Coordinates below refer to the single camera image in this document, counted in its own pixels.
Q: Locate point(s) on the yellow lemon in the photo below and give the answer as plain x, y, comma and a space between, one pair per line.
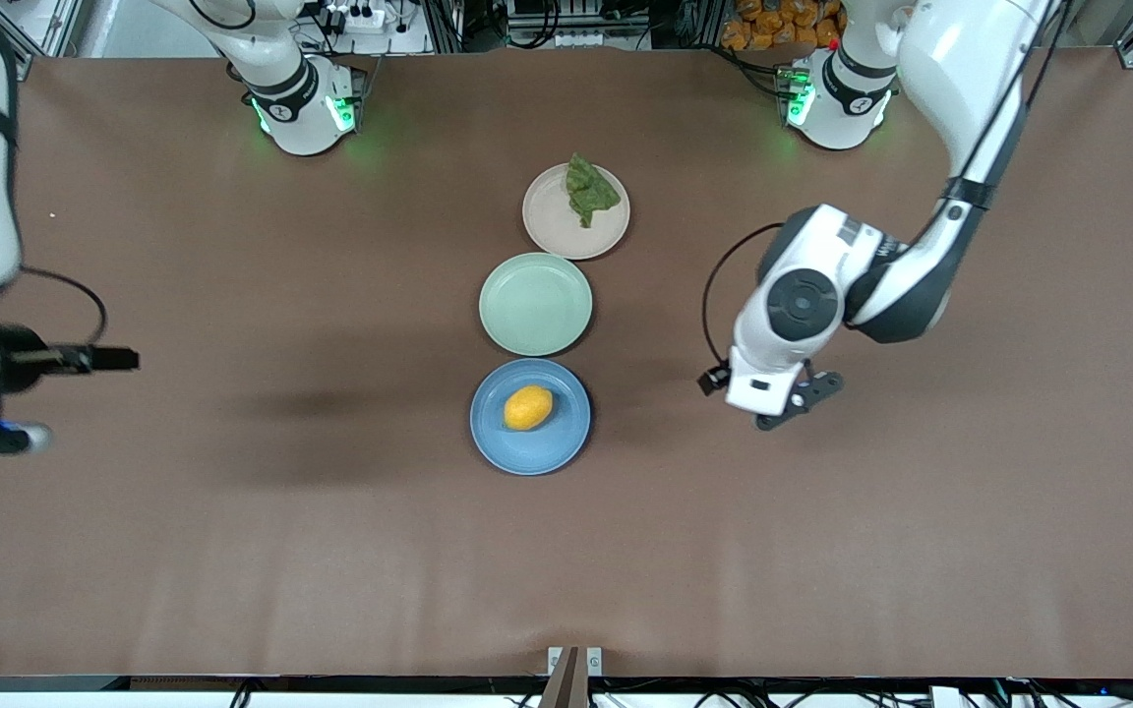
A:
528, 408

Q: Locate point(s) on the green lettuce leaf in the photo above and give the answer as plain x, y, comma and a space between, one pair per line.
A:
588, 197

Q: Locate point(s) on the green round plate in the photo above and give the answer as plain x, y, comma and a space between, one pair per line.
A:
535, 304

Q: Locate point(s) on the blue round plate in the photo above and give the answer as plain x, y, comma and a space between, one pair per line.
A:
530, 452

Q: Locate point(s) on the beige round plate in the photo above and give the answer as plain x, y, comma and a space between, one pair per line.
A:
552, 221

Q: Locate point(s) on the bag of orange fruit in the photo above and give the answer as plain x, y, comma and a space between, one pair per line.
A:
778, 25

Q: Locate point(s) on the white power strip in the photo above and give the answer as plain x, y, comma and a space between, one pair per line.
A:
360, 18

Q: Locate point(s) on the metal bracket at table edge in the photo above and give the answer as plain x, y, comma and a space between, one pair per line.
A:
574, 674

